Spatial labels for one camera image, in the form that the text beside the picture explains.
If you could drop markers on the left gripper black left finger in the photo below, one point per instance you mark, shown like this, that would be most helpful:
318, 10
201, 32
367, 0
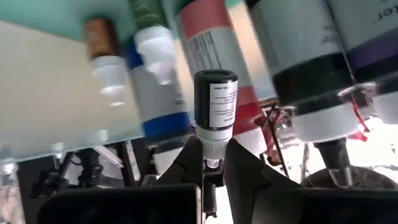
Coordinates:
189, 161

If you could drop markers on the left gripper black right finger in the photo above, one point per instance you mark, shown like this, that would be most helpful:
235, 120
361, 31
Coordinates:
245, 174

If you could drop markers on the small black food coloring bottle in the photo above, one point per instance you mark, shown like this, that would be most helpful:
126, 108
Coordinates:
202, 99

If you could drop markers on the large blue-tip food coloring bottle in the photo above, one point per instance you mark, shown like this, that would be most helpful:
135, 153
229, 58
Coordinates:
155, 93

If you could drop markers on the large red-tip food coloring bottle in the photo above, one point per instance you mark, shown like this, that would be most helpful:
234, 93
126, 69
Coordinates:
211, 46

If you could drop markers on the small green food coloring bottle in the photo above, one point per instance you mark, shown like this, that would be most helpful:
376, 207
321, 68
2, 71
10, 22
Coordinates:
155, 46

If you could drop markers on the large black-tip food coloring bottle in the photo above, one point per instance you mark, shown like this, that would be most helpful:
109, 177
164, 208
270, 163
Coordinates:
295, 37

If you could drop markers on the small brown food coloring bottle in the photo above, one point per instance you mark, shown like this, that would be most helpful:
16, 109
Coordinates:
101, 37

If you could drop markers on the large purple-tip food coloring bottle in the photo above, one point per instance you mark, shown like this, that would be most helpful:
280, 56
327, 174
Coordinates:
373, 49

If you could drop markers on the teal translucent plastic bin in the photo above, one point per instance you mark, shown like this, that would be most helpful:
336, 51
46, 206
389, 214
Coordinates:
62, 15

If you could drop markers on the black metal table frame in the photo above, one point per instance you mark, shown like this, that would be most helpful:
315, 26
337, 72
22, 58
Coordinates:
129, 161

